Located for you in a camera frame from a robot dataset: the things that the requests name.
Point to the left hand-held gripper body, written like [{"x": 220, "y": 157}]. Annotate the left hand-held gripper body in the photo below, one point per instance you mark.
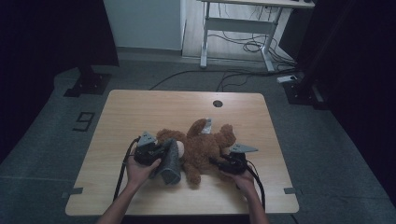
[{"x": 146, "y": 152}]

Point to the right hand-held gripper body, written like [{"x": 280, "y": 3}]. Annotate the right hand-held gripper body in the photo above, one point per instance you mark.
[{"x": 236, "y": 161}]

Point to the grey fluffy cloth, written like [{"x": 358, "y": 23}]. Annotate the grey fluffy cloth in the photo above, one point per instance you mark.
[{"x": 171, "y": 165}]

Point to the brown plush teddy bear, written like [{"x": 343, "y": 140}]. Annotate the brown plush teddy bear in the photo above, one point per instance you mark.
[{"x": 202, "y": 149}]

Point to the person's right hand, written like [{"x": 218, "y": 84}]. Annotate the person's right hand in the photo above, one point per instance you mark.
[{"x": 246, "y": 182}]

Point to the person's left hand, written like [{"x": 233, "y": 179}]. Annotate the person's left hand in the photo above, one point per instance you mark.
[{"x": 140, "y": 174}]

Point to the grey tape piece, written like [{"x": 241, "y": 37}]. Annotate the grey tape piece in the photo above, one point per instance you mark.
[
  {"x": 73, "y": 192},
  {"x": 292, "y": 190}
]

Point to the black tape floor mark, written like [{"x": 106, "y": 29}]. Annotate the black tape floor mark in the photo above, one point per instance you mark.
[{"x": 84, "y": 121}]

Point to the black stand base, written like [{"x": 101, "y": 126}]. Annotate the black stand base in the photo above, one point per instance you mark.
[
  {"x": 88, "y": 84},
  {"x": 306, "y": 93}
]

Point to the white power strip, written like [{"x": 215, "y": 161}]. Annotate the white power strip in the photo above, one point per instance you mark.
[{"x": 287, "y": 79}]

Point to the black curtain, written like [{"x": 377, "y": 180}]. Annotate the black curtain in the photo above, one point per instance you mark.
[
  {"x": 358, "y": 62},
  {"x": 53, "y": 31}
]

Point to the white metal frame desk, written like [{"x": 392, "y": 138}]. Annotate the white metal frame desk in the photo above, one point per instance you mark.
[{"x": 239, "y": 25}]

